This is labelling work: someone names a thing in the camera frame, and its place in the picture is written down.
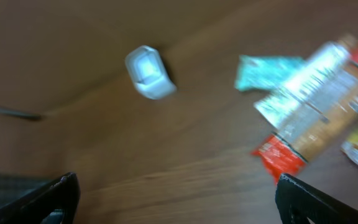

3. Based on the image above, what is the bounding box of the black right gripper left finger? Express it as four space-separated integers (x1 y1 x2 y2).
0 172 80 224

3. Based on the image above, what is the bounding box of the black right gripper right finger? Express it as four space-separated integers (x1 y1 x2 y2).
275 174 358 224

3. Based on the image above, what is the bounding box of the red spaghetti packet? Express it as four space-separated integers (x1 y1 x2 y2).
253 47 358 182

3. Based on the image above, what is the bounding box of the white tube gold cap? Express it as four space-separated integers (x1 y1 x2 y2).
254 34 358 128

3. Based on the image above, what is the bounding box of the teal wet wipes packet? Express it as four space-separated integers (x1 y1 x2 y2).
234 55 305 91

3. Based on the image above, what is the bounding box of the white barcode scanner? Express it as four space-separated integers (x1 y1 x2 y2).
125 45 177 100

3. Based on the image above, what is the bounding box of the grey plastic shopping basket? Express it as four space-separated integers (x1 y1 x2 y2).
0 174 52 208

